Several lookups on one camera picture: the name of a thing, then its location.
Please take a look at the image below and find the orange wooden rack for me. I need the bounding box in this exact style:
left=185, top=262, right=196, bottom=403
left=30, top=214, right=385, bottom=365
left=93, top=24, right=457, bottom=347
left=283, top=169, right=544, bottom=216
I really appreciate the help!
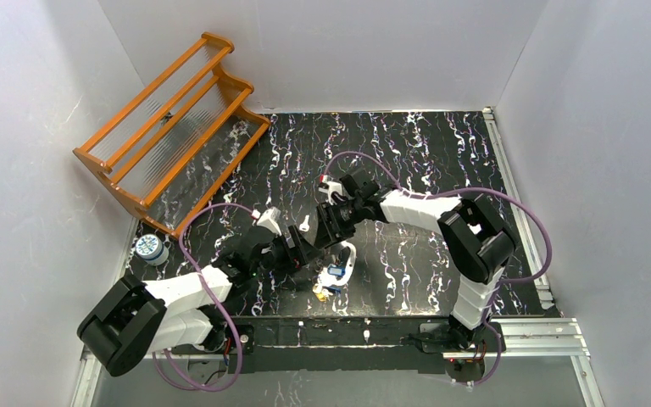
left=73, top=32, right=270, bottom=237

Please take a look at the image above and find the silver key with ring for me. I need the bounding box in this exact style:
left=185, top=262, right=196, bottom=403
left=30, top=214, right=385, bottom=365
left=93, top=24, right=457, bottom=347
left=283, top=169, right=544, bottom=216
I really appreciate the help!
left=298, top=215, right=310, bottom=232

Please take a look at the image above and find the aluminium frame rail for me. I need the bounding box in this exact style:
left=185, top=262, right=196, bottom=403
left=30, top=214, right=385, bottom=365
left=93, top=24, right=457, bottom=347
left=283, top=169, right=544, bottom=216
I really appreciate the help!
left=76, top=315, right=604, bottom=406

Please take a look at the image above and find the small patterned round jar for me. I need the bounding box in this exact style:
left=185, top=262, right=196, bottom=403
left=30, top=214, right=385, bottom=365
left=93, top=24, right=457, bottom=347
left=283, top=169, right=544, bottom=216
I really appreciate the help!
left=134, top=234, right=169, bottom=266

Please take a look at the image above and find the blue key tag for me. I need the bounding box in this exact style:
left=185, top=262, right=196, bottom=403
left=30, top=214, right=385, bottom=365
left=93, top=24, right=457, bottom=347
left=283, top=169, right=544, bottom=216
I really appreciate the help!
left=326, top=266, right=347, bottom=279

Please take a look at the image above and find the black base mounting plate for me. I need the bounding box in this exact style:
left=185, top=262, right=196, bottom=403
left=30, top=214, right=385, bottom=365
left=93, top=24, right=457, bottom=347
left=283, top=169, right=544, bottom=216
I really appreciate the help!
left=170, top=315, right=487, bottom=388

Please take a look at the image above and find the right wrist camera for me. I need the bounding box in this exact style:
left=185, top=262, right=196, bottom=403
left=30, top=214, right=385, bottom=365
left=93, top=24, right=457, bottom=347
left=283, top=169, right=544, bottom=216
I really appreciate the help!
left=317, top=175, right=348, bottom=204

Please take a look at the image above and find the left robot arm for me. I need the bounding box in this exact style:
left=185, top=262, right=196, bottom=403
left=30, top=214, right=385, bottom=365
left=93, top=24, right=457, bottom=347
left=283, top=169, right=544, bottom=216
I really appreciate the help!
left=76, top=226, right=324, bottom=376

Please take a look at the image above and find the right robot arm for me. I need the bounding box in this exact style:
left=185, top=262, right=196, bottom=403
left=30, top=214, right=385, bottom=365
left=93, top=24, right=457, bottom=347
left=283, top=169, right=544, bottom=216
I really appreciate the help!
left=313, top=170, right=518, bottom=332

